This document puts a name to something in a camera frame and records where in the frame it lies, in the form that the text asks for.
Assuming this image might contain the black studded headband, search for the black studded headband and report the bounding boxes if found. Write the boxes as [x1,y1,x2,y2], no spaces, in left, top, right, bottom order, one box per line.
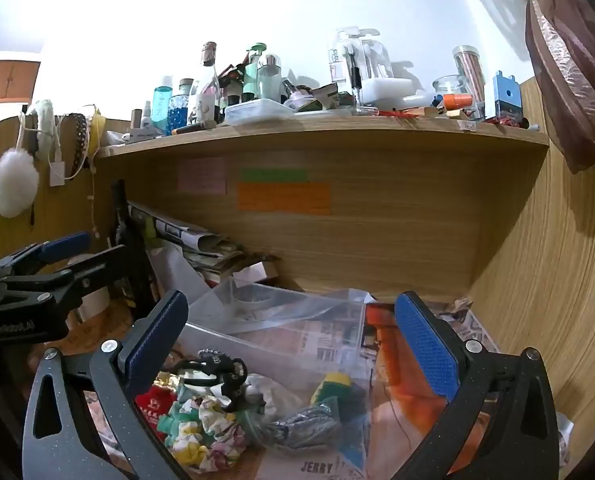
[66,112,90,179]

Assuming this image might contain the green pump bottle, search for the green pump bottle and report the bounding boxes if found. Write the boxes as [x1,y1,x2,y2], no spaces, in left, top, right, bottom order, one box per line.
[242,42,269,104]

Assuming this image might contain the white fluffy pom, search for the white fluffy pom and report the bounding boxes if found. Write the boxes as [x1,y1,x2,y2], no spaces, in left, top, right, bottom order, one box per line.
[0,147,40,219]

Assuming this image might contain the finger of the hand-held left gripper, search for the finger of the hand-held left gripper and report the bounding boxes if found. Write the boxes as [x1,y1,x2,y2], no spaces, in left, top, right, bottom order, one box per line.
[8,243,129,307]
[0,232,92,282]

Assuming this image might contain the clear plastic tray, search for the clear plastic tray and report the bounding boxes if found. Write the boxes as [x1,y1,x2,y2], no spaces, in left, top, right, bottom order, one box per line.
[224,98,299,126]

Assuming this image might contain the floral scrunchie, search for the floral scrunchie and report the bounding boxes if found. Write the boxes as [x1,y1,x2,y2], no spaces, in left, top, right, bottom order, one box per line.
[169,394,249,474]

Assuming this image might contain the clear tube of sticks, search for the clear tube of sticks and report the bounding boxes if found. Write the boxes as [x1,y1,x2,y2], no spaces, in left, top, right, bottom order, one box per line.
[452,44,486,117]

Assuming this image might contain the white scrunchie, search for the white scrunchie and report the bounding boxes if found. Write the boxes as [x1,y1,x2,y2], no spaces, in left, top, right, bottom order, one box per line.
[244,372,304,422]

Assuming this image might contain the black pen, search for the black pen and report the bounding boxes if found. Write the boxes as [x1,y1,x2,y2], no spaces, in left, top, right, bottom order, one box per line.
[346,45,363,112]

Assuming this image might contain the blue liquid bottle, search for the blue liquid bottle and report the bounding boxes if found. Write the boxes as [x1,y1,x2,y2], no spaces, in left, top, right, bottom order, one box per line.
[152,75,175,136]

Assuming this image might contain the clear pump bottle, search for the clear pump bottle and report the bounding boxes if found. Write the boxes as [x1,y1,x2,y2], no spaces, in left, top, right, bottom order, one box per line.
[329,27,393,84]

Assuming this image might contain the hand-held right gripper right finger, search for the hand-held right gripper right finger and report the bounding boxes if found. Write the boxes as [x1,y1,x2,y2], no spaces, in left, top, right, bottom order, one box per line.
[391,290,561,480]

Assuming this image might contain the orange magazine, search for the orange magazine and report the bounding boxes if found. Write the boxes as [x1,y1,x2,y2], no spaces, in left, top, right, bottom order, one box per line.
[366,304,493,463]

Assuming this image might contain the blue beaded bottle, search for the blue beaded bottle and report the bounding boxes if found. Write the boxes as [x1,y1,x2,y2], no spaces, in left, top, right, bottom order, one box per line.
[171,78,195,132]

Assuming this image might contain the white box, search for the white box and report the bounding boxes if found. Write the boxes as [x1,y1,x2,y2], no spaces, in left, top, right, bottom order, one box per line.
[359,77,429,109]

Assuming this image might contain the pale green clear bottle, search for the pale green clear bottle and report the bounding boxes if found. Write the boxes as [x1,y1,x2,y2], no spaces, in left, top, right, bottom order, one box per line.
[257,53,283,104]

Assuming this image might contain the yellow and green hair tie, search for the yellow and green hair tie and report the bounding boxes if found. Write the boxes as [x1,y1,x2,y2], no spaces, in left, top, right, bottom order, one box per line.
[309,372,354,417]

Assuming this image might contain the black stand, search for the black stand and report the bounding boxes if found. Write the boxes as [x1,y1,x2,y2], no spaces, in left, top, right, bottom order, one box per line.
[110,179,159,312]

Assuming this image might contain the red printed cloth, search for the red printed cloth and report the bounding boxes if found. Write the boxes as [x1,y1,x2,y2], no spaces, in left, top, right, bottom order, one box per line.
[136,385,179,429]

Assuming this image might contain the green sticky note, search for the green sticky note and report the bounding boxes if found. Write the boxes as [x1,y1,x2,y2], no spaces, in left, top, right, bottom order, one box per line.
[240,167,309,184]

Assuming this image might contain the glass bottle with cork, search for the glass bottle with cork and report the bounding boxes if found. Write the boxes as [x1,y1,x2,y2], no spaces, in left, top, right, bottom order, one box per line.
[196,42,222,124]

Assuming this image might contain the newspaper sheet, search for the newspaper sheet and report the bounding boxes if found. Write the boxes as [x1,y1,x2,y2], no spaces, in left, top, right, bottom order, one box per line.
[427,297,502,356]

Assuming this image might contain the yellow headband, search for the yellow headband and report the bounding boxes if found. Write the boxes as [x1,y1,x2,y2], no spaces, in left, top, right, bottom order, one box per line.
[88,109,106,157]

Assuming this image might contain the grey knit scrunchie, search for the grey knit scrunchie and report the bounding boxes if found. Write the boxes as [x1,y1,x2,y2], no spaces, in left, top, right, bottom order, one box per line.
[264,404,341,449]

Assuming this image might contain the glass jar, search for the glass jar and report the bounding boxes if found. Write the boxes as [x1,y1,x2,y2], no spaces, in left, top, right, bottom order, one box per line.
[432,74,473,111]

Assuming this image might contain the pink sticky note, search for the pink sticky note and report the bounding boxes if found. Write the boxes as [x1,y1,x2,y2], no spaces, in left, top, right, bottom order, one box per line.
[178,157,228,195]

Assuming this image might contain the orange sticky note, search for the orange sticky note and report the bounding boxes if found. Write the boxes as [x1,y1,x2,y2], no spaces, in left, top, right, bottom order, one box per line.
[237,182,332,216]

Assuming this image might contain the clear tape roll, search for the clear tape roll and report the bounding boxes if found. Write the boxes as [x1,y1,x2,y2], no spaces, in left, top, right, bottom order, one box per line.
[232,284,284,312]

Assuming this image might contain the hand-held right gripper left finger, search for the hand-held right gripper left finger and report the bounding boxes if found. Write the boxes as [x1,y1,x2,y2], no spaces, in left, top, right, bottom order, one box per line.
[22,289,194,480]

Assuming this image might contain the teal scrunchie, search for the teal scrunchie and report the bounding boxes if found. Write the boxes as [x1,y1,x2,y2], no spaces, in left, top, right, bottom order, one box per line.
[156,400,199,442]

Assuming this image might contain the white fluffy headband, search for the white fluffy headband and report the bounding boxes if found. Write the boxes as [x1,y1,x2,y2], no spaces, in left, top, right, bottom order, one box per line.
[30,99,59,147]

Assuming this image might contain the clear plastic storage box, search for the clear plastic storage box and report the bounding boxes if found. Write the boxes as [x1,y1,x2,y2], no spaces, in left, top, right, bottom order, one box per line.
[175,277,371,480]

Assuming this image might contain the blue box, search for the blue box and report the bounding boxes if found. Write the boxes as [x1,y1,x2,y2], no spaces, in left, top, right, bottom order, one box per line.
[493,70,523,122]

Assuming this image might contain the black beaded hair tie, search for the black beaded hair tie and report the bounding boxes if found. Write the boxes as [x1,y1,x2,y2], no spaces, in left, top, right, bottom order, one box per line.
[169,347,249,412]

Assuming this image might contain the stack of magazines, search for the stack of magazines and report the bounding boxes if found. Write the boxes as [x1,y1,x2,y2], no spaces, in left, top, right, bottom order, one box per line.
[126,200,279,287]

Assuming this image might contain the wooden shelf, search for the wooden shelf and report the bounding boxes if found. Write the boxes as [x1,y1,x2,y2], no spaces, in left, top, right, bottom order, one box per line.
[94,109,551,307]

